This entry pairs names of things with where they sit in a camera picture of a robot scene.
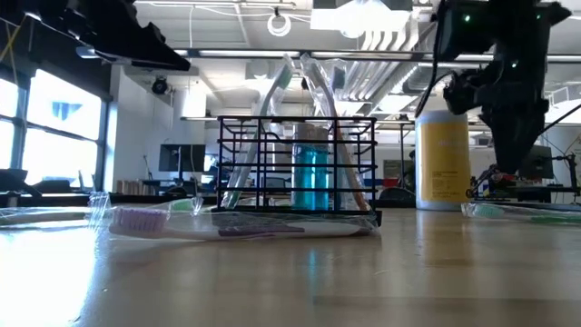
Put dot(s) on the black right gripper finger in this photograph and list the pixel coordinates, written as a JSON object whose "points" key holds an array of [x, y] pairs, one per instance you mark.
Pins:
{"points": [[513, 145]]}

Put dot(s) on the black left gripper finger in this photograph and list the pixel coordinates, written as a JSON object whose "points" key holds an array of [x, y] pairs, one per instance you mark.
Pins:
{"points": [[150, 47]]}

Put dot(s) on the purple toothbrush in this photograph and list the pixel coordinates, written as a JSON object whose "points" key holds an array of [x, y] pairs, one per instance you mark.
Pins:
{"points": [[140, 220]]}

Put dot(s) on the small blue mouthwash bottle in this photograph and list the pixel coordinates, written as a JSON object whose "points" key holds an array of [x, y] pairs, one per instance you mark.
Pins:
{"points": [[322, 172], [303, 177]]}

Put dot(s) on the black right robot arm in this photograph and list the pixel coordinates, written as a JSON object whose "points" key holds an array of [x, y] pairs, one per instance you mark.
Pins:
{"points": [[499, 27]]}

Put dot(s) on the black computer monitor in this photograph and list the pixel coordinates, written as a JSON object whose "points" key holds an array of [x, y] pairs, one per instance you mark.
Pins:
{"points": [[540, 163], [181, 158]]}

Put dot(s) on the black ceiling spotlight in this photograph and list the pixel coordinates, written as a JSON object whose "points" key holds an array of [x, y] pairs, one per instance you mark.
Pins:
{"points": [[160, 86]]}

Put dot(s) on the yellow wipes canister white lid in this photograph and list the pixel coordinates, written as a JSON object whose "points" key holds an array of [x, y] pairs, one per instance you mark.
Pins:
{"points": [[442, 163]]}

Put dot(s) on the long ceiling light strip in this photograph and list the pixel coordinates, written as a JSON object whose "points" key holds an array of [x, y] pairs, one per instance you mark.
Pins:
{"points": [[249, 53]]}

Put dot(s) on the silver ceiling ducts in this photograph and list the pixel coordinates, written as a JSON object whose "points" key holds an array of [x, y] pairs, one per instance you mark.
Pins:
{"points": [[386, 41]]}

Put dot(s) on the black aluminium table frame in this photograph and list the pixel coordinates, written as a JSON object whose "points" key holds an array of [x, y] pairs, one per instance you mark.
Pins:
{"points": [[159, 200]]}

